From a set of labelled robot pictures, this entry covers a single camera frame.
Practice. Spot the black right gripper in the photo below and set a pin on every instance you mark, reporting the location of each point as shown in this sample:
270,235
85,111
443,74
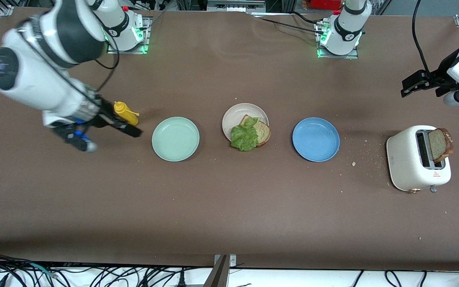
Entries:
102,111

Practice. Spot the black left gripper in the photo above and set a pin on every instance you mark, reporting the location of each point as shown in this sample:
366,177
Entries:
439,76

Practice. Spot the yellow mustard squeeze bottle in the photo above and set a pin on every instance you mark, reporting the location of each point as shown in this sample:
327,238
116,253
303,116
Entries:
128,114

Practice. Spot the green lettuce leaf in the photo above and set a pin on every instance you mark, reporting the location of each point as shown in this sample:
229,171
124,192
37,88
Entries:
244,136

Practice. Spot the light brown bread slice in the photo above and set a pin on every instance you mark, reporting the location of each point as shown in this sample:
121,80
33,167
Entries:
263,133

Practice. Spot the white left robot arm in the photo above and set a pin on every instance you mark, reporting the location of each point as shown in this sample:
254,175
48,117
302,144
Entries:
347,32

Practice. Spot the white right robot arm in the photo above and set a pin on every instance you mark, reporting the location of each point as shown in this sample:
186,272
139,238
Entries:
42,59

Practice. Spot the mint green round plate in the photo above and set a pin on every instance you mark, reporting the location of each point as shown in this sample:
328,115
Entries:
175,139

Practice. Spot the blue round plate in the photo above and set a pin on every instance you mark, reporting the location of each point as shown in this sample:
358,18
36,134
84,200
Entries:
316,139

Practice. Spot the beige round plate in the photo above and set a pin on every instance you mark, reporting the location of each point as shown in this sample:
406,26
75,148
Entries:
233,117

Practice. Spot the dark crust bread slice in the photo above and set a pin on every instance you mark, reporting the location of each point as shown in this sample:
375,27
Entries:
440,144

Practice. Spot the white toaster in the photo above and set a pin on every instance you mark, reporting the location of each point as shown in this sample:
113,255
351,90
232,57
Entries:
403,159

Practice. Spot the red box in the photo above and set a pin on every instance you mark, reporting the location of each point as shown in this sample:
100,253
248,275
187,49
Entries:
325,4

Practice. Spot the grey aluminium beam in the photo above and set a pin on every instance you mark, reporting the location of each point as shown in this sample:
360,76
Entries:
217,277

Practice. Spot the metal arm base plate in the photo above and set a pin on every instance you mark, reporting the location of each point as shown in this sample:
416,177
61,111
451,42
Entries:
355,56
148,34

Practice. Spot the metal table edge bracket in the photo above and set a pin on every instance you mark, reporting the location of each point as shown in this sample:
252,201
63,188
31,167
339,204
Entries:
232,261

